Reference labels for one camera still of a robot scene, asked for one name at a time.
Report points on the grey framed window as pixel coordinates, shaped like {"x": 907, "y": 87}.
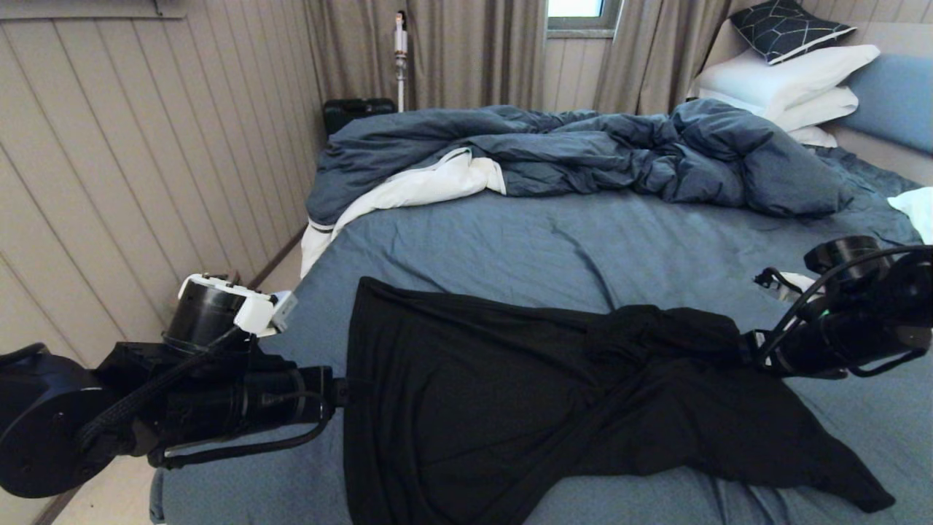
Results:
{"x": 576, "y": 9}

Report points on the white pillow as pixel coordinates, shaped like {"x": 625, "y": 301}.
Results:
{"x": 783, "y": 76}
{"x": 820, "y": 109}
{"x": 813, "y": 136}

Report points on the blue headboard cushion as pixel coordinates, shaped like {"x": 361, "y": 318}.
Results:
{"x": 900, "y": 98}

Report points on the white sheet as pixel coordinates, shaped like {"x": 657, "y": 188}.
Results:
{"x": 423, "y": 186}

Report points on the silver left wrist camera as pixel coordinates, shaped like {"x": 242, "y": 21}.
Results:
{"x": 284, "y": 310}

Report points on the beige upholstered bed frame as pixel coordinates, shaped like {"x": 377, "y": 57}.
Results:
{"x": 893, "y": 164}

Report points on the black moon print T-shirt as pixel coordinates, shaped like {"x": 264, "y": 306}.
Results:
{"x": 547, "y": 408}

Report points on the white cloth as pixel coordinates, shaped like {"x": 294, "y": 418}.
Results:
{"x": 920, "y": 211}

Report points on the blue bed sheet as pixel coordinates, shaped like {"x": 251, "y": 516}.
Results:
{"x": 547, "y": 240}

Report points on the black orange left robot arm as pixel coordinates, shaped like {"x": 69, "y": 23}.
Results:
{"x": 44, "y": 423}

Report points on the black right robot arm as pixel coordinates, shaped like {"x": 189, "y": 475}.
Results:
{"x": 875, "y": 270}

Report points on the beige curtain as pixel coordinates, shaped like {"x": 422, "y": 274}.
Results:
{"x": 466, "y": 55}
{"x": 649, "y": 55}

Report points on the black hard case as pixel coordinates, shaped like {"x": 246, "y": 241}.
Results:
{"x": 350, "y": 113}

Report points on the dark patterned pillow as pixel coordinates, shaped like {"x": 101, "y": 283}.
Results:
{"x": 783, "y": 29}

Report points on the crumpled blue duvet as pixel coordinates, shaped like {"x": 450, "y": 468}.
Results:
{"x": 583, "y": 149}

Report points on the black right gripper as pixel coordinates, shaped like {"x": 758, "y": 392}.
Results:
{"x": 845, "y": 339}

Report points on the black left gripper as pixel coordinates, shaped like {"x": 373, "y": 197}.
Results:
{"x": 240, "y": 401}

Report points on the white stick vacuum cleaner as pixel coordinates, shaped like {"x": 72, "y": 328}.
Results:
{"x": 400, "y": 69}

